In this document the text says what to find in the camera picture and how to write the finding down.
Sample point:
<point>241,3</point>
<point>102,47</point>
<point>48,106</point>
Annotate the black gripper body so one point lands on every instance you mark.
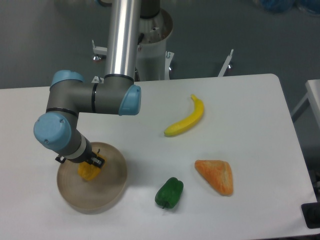
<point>81,155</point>

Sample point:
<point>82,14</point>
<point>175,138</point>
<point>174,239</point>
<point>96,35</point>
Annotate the yellow bell pepper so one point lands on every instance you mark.
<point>88,171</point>

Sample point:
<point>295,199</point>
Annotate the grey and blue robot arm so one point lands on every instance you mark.
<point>118,94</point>

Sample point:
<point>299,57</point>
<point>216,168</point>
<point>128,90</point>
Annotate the beige round plate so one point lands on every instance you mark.
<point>100,193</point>

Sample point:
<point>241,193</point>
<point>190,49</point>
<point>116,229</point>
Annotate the green bell pepper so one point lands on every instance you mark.
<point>169,194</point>

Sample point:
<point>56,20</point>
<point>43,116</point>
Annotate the yellow banana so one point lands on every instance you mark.
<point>188,122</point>

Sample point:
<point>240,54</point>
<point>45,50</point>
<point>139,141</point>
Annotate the orange bread wedge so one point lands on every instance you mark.
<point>218,174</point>

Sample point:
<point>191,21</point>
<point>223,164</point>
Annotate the black device at table edge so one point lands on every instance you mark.
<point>311,214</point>

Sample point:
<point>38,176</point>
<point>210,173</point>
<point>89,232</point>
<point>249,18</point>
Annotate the blue bag in background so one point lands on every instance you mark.
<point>310,7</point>

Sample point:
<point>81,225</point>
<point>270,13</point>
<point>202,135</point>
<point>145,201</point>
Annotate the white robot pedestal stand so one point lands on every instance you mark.
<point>153,60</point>

